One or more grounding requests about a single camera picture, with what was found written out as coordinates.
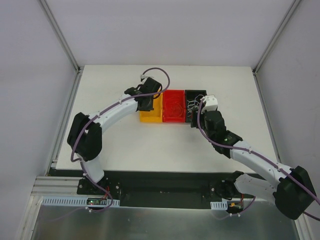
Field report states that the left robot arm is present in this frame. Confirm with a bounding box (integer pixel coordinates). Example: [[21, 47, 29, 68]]
[[67, 77, 163, 195]]

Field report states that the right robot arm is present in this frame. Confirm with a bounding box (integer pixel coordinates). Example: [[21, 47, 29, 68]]
[[191, 108, 320, 220]]

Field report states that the black plastic bin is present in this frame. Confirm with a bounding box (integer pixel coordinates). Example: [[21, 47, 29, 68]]
[[184, 89, 207, 124]]

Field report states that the yellow plastic bin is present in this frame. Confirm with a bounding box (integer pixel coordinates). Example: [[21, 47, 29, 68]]
[[139, 93, 163, 123]]

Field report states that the red plastic bin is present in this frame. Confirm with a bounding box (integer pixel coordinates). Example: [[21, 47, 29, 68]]
[[162, 89, 186, 123]]

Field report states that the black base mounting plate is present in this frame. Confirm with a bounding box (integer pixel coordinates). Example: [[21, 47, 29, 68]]
[[76, 170, 253, 210]]

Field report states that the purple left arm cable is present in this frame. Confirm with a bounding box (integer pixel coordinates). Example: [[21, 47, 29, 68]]
[[70, 67, 172, 176]]

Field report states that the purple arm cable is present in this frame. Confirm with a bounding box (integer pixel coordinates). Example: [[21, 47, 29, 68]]
[[70, 67, 172, 176], [197, 97, 320, 222]]

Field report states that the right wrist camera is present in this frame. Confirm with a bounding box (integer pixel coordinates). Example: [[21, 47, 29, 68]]
[[200, 94, 219, 114]]

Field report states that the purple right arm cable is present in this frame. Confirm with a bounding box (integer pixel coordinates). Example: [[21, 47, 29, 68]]
[[197, 97, 320, 222]]

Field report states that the right aluminium table rail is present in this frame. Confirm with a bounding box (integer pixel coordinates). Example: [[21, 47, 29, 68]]
[[252, 70, 286, 174]]

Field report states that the aluminium table rail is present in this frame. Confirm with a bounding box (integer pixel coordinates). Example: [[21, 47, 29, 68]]
[[252, 70, 286, 174], [16, 66, 84, 240]]

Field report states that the right white cable duct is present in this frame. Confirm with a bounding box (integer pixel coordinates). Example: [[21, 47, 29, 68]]
[[210, 201, 228, 211]]

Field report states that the white cable duct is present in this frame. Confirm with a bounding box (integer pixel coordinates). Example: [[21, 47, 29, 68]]
[[210, 201, 228, 211], [42, 196, 120, 208]]

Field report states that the left aluminium frame post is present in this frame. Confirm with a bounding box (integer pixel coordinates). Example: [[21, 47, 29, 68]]
[[37, 0, 81, 74]]

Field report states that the aluminium frame post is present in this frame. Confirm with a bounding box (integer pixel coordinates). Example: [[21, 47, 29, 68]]
[[37, 0, 81, 74], [252, 0, 303, 76]]

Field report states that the right aluminium frame post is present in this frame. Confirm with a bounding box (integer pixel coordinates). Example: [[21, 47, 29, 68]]
[[252, 0, 303, 76]]

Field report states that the left aluminium table rail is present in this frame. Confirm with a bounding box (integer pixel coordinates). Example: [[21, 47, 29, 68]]
[[16, 66, 84, 240]]

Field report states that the left white cable duct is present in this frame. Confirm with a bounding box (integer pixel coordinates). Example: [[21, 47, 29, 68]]
[[42, 196, 120, 208]]

